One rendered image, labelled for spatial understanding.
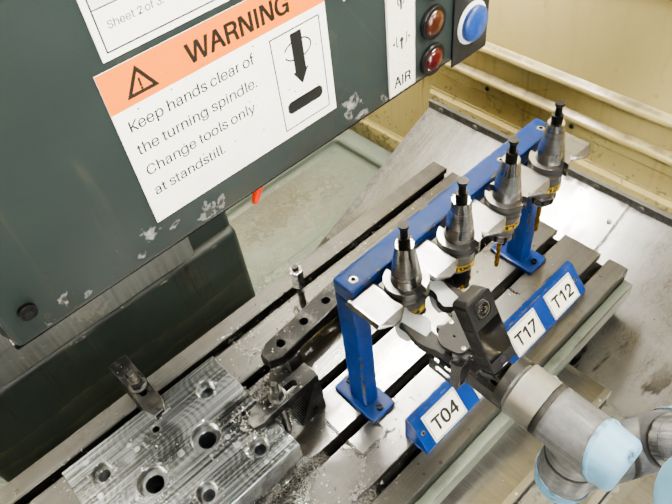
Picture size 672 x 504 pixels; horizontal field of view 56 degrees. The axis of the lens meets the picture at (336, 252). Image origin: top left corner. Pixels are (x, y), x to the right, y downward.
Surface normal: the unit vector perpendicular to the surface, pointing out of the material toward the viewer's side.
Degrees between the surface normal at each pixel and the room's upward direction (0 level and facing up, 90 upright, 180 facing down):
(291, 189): 0
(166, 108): 90
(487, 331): 62
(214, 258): 90
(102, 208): 90
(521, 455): 8
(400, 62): 90
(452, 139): 24
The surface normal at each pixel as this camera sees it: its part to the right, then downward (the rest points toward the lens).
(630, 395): -0.39, -0.38
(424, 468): -0.10, -0.66
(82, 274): 0.68, 0.50
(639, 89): -0.72, 0.56
